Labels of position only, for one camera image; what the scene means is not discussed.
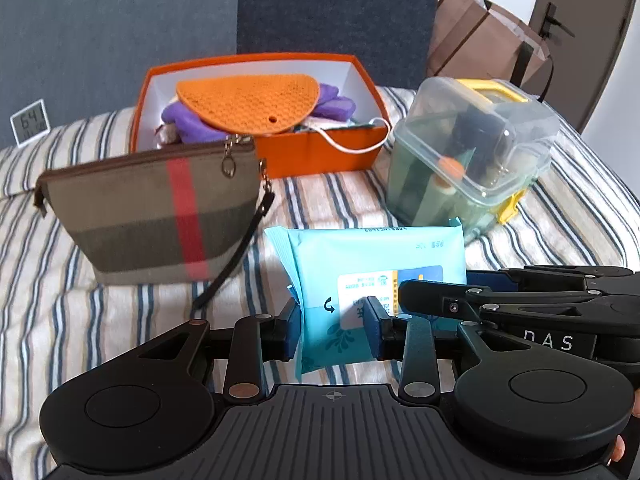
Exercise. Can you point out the orange silicone honeycomb mat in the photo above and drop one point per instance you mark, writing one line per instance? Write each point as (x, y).
(240, 102)

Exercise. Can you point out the plaid zipper pouch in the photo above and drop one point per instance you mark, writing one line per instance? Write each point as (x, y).
(125, 210)

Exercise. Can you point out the purple plush cloth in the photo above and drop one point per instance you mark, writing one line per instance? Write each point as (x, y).
(192, 122)

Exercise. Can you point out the clear plastic storage container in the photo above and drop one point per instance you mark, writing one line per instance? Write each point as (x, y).
(450, 200)

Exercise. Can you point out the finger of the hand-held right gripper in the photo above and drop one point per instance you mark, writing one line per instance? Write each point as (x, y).
(492, 280)
(450, 300)

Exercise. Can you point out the blue wet wipes packet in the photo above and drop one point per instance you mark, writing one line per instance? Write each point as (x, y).
(350, 255)

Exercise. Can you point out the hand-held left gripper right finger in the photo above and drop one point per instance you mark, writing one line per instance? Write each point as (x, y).
(372, 325)

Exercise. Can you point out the orange cardboard box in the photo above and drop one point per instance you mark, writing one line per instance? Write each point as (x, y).
(320, 152)

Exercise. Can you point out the striped blanket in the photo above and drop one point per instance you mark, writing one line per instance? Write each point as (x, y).
(340, 195)

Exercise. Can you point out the pink cloth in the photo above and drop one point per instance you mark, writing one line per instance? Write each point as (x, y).
(325, 122)

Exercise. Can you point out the white digital clock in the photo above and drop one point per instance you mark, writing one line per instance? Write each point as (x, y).
(30, 122)

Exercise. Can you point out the grey-blue felt panel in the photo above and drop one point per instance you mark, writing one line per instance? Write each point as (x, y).
(115, 35)

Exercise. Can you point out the person's right hand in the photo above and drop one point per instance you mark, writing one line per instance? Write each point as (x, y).
(636, 404)

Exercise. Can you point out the blue face mask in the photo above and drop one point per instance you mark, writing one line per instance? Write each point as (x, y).
(360, 125)

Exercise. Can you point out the dark blue felt panel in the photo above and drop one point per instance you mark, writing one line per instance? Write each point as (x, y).
(340, 5)

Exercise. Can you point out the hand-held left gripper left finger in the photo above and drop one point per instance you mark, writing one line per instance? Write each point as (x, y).
(294, 330)

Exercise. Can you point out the dark brown door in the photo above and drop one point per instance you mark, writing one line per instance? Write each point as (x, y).
(590, 60)

